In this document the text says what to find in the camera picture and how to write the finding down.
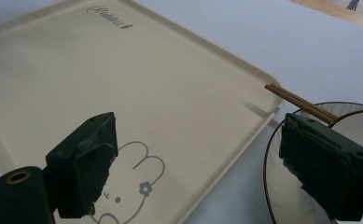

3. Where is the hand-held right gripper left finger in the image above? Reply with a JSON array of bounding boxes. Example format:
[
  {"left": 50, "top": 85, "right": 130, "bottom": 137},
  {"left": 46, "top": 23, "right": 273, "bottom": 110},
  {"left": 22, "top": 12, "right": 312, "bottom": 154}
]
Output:
[{"left": 45, "top": 111, "right": 119, "bottom": 219}]

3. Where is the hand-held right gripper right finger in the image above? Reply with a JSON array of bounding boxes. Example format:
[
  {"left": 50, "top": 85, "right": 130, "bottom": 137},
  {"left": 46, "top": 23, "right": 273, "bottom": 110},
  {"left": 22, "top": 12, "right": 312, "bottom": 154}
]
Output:
[{"left": 278, "top": 112, "right": 363, "bottom": 222}]

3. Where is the grey bowl with dark rim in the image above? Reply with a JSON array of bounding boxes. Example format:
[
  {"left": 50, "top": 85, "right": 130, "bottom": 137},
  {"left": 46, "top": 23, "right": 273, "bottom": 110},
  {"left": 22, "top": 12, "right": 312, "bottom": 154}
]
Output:
[{"left": 328, "top": 108, "right": 363, "bottom": 157}]

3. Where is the grey plate with dark rim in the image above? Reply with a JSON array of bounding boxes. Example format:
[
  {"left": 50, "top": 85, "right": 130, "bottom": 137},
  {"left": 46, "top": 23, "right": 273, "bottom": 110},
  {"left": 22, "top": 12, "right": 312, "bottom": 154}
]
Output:
[{"left": 263, "top": 101, "right": 363, "bottom": 224}]

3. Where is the brown wooden chopstick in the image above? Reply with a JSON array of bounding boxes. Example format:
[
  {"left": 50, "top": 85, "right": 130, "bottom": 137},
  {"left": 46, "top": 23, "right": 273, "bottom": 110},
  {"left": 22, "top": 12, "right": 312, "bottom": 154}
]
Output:
[
  {"left": 268, "top": 82, "right": 340, "bottom": 121},
  {"left": 264, "top": 84, "right": 334, "bottom": 125}
]

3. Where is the beige tray with rabbit print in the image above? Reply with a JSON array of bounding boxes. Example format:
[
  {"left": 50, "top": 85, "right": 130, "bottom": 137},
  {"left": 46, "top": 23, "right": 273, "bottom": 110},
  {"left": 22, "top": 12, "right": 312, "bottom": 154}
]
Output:
[{"left": 0, "top": 0, "right": 285, "bottom": 224}]

